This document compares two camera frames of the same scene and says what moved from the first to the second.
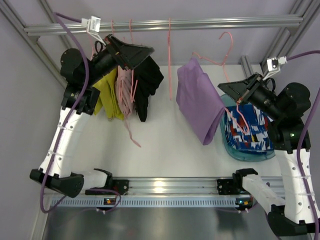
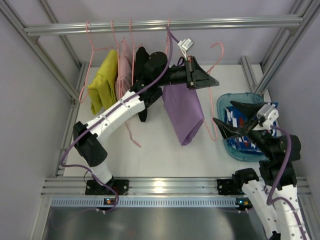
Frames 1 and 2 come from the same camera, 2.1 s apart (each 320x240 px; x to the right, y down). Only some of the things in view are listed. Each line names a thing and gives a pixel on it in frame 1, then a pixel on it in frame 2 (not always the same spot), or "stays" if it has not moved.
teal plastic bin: (251, 156) stays
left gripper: (116, 51) to (189, 74)
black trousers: (149, 76) stays
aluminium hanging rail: (33, 31) stays
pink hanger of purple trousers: (223, 65) to (215, 138)
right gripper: (250, 87) to (250, 125)
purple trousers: (199, 99) to (184, 111)
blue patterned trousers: (247, 128) stays
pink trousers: (124, 83) stays
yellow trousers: (108, 100) stays
